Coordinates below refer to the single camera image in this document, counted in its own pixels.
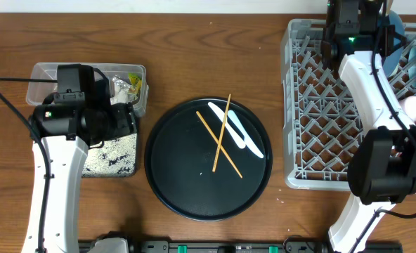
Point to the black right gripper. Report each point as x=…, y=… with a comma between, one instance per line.
x=385, y=33

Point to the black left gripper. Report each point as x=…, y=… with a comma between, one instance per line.
x=128, y=124

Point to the white napkin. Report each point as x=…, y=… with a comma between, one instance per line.
x=120, y=96

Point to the blue plate with rice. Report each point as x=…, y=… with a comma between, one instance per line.
x=390, y=62

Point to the yellow foil wrapper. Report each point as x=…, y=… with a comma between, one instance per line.
x=133, y=82

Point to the white cup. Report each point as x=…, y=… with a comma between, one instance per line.
x=409, y=106

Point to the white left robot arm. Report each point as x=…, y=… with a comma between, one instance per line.
x=62, y=136

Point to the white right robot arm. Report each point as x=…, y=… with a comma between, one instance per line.
x=382, y=172

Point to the grey dishwasher rack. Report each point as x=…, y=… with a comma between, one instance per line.
x=322, y=128

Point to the black rectangular tray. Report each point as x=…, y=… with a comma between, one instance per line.
x=117, y=158

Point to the round black tray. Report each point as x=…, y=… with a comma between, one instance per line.
x=179, y=157

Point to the clear plastic bin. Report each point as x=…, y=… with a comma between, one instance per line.
x=37, y=92

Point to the white plastic spoon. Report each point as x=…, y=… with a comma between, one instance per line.
x=246, y=137

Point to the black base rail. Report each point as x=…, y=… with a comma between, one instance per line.
x=293, y=244

